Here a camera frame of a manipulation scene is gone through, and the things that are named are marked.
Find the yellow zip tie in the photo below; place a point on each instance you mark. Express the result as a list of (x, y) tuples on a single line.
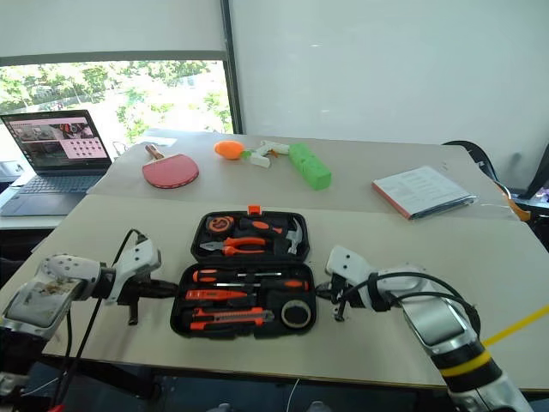
[(514, 324)]

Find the red table tennis paddle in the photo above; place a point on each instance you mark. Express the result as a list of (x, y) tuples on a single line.
[(171, 172)]

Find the orange black tape measure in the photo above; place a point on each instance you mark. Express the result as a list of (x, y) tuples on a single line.
[(220, 224)]

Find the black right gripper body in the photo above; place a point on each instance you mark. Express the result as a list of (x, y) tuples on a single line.
[(343, 292)]

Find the white roller blind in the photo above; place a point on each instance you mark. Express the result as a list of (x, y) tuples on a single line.
[(111, 26)]

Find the grey rounded shape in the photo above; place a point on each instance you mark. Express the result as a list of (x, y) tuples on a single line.
[(321, 406), (223, 407)]

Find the orange black screwdriver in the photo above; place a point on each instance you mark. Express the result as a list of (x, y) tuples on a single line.
[(285, 286), (205, 275)]

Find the orange black utility knife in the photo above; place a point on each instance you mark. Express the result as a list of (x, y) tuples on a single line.
[(227, 318)]

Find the orange toy carrot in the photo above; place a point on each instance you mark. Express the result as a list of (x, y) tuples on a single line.
[(228, 150)]

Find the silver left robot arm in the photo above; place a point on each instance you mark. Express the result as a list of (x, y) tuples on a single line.
[(47, 292)]

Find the black plastic tool case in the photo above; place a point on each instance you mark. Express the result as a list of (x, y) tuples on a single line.
[(184, 319)]

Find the green foam block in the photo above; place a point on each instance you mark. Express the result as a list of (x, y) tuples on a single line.
[(311, 169)]

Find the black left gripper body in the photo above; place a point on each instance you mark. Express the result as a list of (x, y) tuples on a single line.
[(137, 288)]

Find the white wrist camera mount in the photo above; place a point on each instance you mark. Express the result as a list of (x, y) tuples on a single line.
[(345, 262), (139, 257)]

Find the black chair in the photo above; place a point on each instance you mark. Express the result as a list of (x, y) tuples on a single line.
[(472, 150)]

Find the black window frame post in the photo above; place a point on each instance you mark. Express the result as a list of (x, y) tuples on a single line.
[(231, 64)]

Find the orange plastic piece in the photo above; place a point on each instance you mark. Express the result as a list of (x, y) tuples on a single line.
[(521, 211)]

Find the black device with purple screen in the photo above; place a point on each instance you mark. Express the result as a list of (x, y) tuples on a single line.
[(541, 176)]

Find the open dark laptop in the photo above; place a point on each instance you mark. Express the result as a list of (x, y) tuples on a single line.
[(56, 141)]

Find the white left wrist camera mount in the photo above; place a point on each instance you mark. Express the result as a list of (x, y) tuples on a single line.
[(139, 257)]

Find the white booklet in plastic sleeve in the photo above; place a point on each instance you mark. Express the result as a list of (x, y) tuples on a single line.
[(420, 191)]

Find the orange voltage tester pen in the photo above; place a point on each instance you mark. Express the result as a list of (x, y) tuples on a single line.
[(210, 295)]

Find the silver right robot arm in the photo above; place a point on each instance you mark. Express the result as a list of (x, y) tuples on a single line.
[(437, 317)]

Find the white plastic toy gun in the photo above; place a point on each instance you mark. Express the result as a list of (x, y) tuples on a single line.
[(276, 147)]

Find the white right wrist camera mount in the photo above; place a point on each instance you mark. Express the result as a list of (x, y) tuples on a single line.
[(345, 262)]

